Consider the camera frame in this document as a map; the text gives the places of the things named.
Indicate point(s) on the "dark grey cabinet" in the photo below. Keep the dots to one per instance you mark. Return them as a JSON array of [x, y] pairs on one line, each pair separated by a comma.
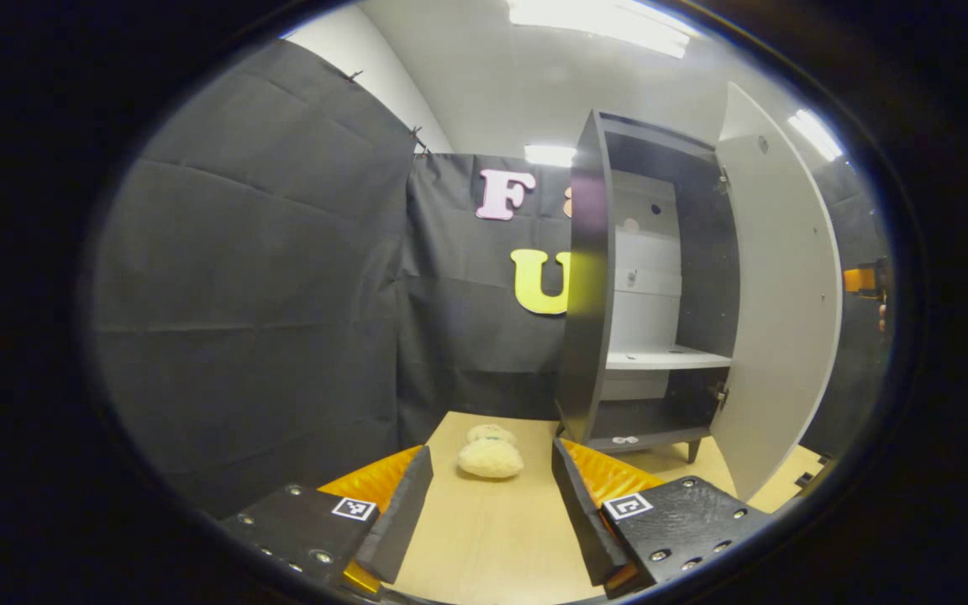
[[585, 336]]

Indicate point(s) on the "black backdrop cloth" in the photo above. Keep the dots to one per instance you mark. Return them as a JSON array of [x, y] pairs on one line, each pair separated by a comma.
[[265, 294]]

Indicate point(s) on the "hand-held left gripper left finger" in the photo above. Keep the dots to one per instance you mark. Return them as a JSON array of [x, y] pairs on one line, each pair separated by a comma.
[[404, 512]]

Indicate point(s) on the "yellow plush toy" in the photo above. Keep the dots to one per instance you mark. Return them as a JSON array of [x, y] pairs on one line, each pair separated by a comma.
[[491, 458]]

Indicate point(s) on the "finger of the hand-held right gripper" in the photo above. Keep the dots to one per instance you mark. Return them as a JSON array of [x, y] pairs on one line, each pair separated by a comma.
[[858, 279]]

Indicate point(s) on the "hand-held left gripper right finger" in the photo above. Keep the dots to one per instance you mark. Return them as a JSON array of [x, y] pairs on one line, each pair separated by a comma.
[[581, 521]]

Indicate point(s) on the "white cabinet shelf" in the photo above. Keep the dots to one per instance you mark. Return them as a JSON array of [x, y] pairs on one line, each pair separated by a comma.
[[660, 359]]

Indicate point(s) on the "metal door hinge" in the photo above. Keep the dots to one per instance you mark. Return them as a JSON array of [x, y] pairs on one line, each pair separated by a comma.
[[723, 181], [718, 397]]

